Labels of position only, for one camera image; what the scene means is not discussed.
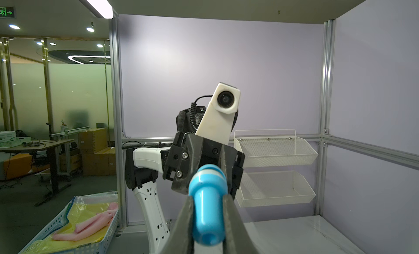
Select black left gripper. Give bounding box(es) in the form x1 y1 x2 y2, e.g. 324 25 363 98
160 131 259 254

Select blue stamp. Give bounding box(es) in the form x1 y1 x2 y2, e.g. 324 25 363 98
188 164 228 246

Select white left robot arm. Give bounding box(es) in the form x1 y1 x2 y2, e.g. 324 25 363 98
124 104 245 254

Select white two-tier mesh shelf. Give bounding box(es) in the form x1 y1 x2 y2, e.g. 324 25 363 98
234 129 318 208

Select blue plastic basket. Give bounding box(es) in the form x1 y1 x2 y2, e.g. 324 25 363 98
20 191 119 254

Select stacked cardboard boxes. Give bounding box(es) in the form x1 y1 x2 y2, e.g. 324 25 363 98
78 128 116 176

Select pink cloth in basket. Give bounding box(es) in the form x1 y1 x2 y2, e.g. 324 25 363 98
52 202 119 242

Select yellow cloth in basket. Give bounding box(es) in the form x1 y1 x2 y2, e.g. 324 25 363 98
20 202 118 254

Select wooden office desk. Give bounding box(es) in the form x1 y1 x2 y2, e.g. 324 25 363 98
0 138 75 207

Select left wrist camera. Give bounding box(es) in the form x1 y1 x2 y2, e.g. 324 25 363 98
195 82 241 145

